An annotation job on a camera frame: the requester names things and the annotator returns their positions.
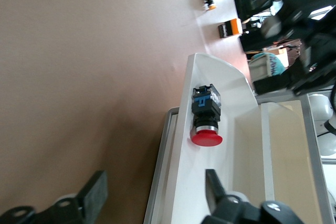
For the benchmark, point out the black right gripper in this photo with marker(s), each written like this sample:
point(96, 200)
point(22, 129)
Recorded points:
point(320, 24)

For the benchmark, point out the orange button enclosure box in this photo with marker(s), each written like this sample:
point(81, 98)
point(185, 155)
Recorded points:
point(233, 26)

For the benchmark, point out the yellow mushroom push button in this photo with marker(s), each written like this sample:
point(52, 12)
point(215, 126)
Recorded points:
point(210, 3)

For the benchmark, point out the white and teal bag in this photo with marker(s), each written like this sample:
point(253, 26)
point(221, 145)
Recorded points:
point(265, 64)

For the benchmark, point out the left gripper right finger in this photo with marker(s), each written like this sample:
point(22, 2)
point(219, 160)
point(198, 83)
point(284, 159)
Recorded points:
point(231, 211)

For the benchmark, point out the red mushroom push button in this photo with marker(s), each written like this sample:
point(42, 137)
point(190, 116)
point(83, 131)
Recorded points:
point(206, 119)

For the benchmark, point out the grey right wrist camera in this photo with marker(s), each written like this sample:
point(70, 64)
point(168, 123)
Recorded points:
point(271, 27)

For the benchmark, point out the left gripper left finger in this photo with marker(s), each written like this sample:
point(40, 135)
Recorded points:
point(92, 190)

